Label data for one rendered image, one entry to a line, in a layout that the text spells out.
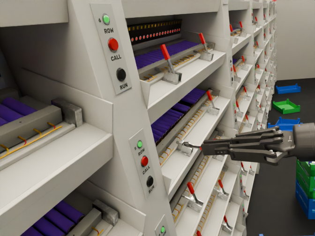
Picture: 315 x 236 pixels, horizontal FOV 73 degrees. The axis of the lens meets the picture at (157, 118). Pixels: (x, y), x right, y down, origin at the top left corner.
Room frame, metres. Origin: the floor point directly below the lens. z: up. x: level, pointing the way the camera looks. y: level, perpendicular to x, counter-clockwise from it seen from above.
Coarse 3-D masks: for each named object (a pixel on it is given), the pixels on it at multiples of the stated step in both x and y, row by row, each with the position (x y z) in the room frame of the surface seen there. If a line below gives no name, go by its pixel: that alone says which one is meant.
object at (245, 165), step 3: (243, 162) 1.19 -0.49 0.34; (246, 162) 1.19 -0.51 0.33; (249, 162) 1.19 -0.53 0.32; (243, 165) 1.16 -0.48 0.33; (246, 165) 1.16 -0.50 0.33; (249, 165) 1.17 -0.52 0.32; (243, 168) 1.09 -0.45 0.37; (246, 168) 1.14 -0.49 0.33; (243, 171) 1.08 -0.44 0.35; (246, 171) 1.09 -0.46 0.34; (243, 174) 1.08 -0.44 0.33; (246, 174) 1.07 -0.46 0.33; (243, 177) 1.06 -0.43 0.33; (246, 177) 1.06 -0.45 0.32; (243, 180) 1.04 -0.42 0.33; (246, 180) 1.04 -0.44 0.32; (243, 183) 1.01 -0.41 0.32; (243, 186) 0.94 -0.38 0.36; (243, 189) 0.95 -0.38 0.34
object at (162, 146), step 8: (200, 104) 0.74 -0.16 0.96; (208, 104) 0.78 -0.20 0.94; (192, 112) 0.68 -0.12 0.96; (184, 120) 0.63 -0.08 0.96; (176, 128) 0.58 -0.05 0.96; (168, 136) 0.54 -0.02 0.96; (176, 136) 0.56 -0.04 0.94; (160, 144) 0.50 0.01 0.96; (168, 144) 0.52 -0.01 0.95; (160, 152) 0.48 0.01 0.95
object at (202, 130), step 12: (204, 84) 0.92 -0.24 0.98; (216, 84) 0.90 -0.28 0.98; (228, 96) 0.87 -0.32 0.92; (204, 108) 0.77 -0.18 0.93; (192, 120) 0.67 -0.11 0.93; (204, 120) 0.68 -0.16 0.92; (216, 120) 0.68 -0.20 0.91; (180, 132) 0.60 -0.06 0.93; (192, 132) 0.60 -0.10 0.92; (204, 132) 0.61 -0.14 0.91; (192, 144) 0.54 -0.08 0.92; (180, 156) 0.49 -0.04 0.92; (192, 156) 0.49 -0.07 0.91; (168, 168) 0.45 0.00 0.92; (180, 168) 0.45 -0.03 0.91; (168, 180) 0.36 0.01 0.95; (180, 180) 0.44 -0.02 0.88; (168, 192) 0.37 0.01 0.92
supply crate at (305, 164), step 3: (300, 162) 1.08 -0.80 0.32; (303, 162) 1.04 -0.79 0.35; (306, 162) 1.01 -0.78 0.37; (303, 165) 1.04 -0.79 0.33; (306, 165) 1.01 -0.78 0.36; (309, 165) 0.97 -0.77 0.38; (312, 165) 0.95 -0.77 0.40; (306, 168) 1.01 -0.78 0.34; (309, 168) 0.97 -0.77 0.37; (312, 168) 0.95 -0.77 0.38; (309, 171) 0.97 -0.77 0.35; (312, 171) 0.95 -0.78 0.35; (309, 174) 0.96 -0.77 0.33; (312, 174) 0.95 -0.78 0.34
